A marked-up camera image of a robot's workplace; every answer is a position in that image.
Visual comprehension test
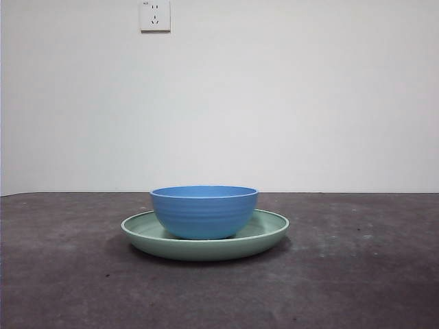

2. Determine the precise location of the blue ribbed bowl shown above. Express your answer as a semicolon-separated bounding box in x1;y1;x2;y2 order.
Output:
149;185;259;240

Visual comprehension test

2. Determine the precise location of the pale green plate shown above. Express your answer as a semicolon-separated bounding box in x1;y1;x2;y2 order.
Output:
120;208;291;262

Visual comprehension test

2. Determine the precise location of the white wall socket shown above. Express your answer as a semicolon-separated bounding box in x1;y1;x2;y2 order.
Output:
140;0;171;34

